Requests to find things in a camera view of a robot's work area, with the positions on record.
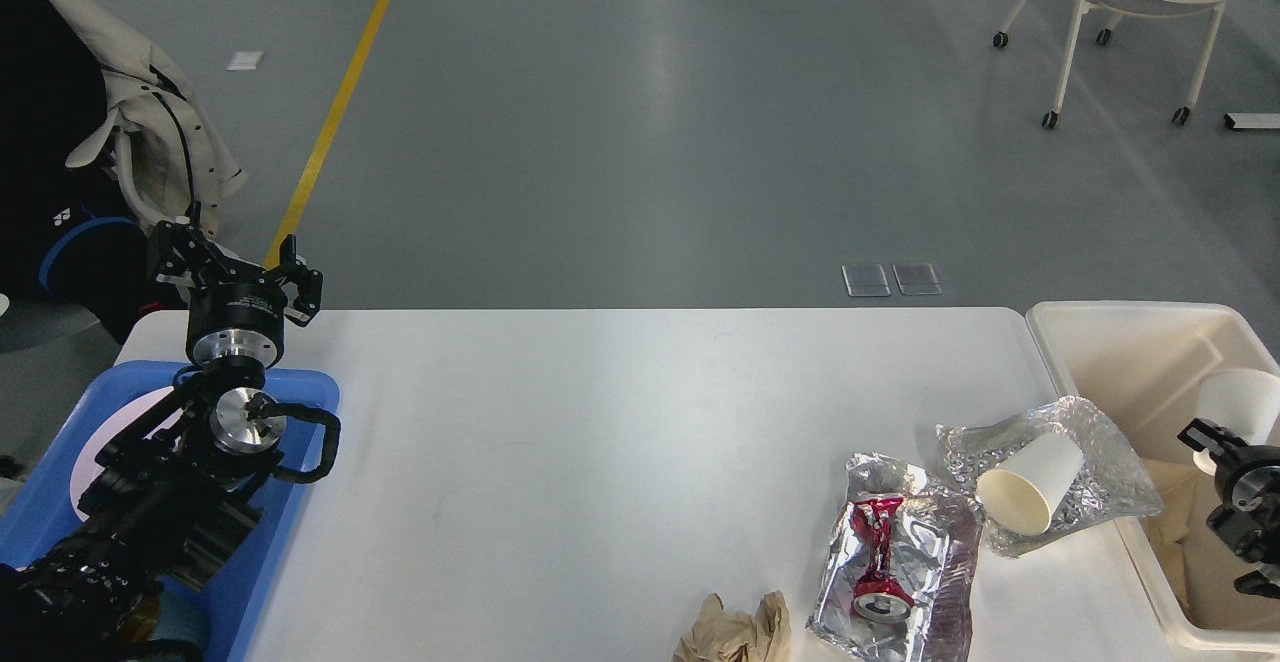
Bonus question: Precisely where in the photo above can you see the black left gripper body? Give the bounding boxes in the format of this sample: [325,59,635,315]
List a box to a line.
[186,282,285,369]

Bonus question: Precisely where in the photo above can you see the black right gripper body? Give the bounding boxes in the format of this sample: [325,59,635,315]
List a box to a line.
[1213,444,1279,515]

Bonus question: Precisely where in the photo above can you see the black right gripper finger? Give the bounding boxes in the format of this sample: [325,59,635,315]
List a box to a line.
[1178,419,1247,464]

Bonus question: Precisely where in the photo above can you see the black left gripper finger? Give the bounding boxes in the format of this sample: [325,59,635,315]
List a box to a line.
[146,202,244,289]
[264,234,324,328]

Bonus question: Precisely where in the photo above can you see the brown paper bag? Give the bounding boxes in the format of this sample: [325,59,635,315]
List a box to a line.
[1139,513,1190,615]
[1140,458,1213,545]

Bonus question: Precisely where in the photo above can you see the white paper cup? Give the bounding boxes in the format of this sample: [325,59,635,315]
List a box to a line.
[1193,369,1279,446]
[975,433,1083,537]

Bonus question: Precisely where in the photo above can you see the pink plate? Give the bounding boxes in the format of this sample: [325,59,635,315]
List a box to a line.
[69,387,174,522]

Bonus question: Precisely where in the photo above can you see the dark teal mug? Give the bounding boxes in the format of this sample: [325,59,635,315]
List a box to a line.
[122,583,210,661]

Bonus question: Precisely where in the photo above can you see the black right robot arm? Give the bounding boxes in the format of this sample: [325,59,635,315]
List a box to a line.
[1178,419,1279,601]

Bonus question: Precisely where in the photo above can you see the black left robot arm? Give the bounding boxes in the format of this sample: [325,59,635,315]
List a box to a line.
[3,216,340,661]

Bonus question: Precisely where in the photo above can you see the beige plastic bin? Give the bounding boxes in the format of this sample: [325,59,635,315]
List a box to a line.
[1027,301,1277,661]

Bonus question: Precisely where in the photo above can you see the crumpled aluminium foil right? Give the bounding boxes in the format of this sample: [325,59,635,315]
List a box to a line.
[936,396,1164,558]

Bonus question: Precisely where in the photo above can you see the person in black clothes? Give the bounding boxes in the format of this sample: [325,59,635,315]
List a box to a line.
[1,0,186,342]

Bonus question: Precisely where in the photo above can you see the white floor label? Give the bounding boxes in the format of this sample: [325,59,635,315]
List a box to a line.
[225,50,265,70]

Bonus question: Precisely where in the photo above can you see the blue plastic tray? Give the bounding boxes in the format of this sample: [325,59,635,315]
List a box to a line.
[1,361,310,661]

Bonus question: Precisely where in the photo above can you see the aluminium foil under can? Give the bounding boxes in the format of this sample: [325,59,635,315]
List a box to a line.
[806,453,984,661]

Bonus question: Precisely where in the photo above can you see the white bar on floor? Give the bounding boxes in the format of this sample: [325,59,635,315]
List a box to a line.
[1222,111,1280,132]

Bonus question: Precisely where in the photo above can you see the right clear floor plate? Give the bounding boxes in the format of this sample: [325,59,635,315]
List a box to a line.
[892,262,943,296]

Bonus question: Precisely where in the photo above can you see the clear floor plate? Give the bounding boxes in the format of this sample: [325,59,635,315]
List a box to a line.
[841,264,893,298]
[892,262,943,296]

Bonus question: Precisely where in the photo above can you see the crushed red soda can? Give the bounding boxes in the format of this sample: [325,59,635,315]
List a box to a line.
[850,496,915,624]

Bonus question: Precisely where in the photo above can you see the left clear floor plate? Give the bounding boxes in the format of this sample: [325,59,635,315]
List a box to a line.
[841,264,893,298]

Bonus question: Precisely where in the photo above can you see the crumpled brown paper ball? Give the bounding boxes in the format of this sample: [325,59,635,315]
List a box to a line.
[672,590,792,661]

